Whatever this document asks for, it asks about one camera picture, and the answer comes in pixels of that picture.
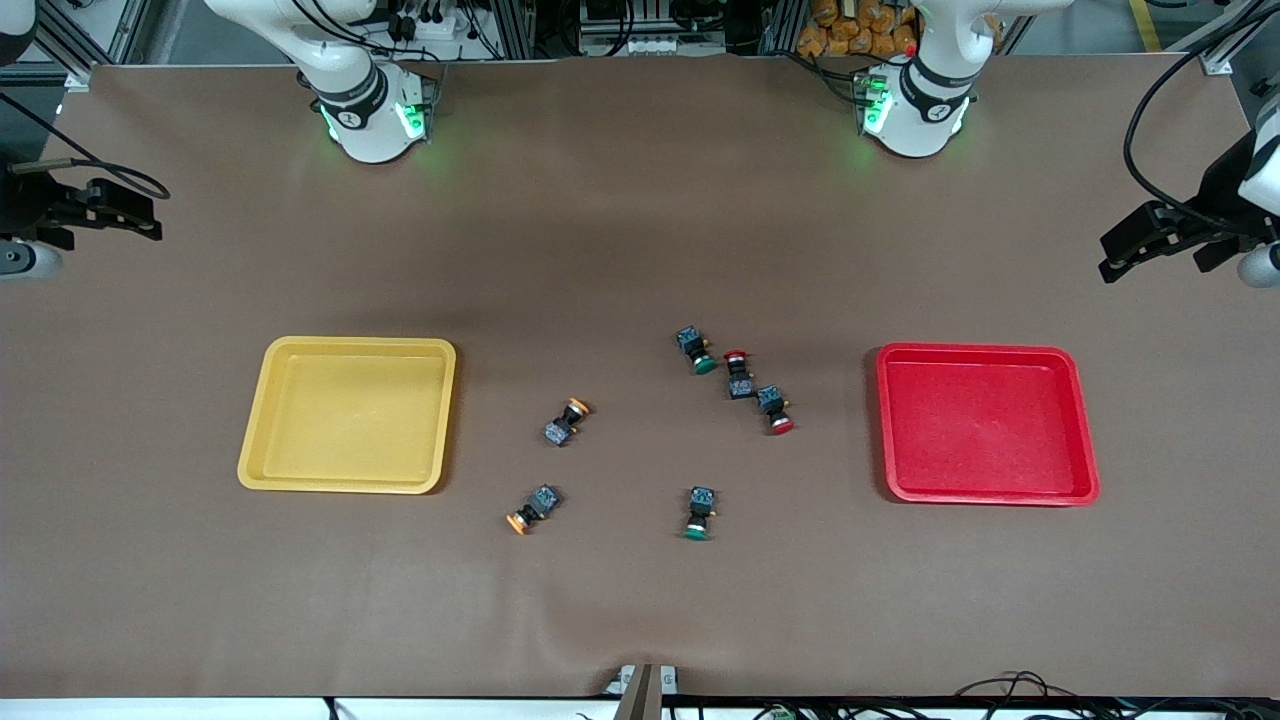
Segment wide-capped red push button switch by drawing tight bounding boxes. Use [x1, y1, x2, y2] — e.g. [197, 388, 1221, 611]
[756, 385, 795, 436]

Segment yellow push button switch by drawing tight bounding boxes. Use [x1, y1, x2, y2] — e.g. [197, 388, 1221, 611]
[506, 485, 563, 536]
[544, 398, 593, 448]

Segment red plastic tray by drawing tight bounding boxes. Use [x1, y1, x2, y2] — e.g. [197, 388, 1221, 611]
[876, 343, 1101, 506]

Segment yellow plastic tray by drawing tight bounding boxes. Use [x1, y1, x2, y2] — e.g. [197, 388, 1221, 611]
[237, 337, 457, 495]

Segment orange snack packets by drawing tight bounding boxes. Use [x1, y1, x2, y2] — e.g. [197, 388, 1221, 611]
[797, 0, 918, 59]

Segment white power strip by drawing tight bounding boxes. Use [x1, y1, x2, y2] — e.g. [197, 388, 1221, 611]
[385, 5, 471, 43]

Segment brown table mat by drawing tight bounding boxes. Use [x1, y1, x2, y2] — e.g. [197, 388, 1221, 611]
[0, 55, 1280, 701]

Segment grey equipment rack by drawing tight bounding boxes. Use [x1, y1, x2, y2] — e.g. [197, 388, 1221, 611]
[580, 0, 729, 57]

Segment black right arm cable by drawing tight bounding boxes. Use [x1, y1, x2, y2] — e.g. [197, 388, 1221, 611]
[0, 93, 171, 201]

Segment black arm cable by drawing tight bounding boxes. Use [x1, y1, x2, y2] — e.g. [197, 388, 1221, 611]
[1123, 0, 1280, 236]
[0, 93, 171, 201]

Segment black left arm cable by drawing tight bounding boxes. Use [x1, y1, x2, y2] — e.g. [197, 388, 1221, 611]
[1123, 0, 1280, 236]

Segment aluminium frame post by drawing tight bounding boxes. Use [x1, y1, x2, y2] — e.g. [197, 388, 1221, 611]
[1165, 0, 1280, 77]
[20, 0, 136, 93]

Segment green push button switch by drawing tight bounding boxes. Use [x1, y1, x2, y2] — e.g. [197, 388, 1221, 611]
[676, 326, 718, 376]
[683, 487, 718, 542]

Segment black loose cables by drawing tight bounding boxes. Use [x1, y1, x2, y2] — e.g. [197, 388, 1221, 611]
[950, 670, 1280, 720]

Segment metal camera mount clamp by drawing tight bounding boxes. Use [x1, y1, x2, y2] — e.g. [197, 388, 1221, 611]
[605, 663, 681, 720]

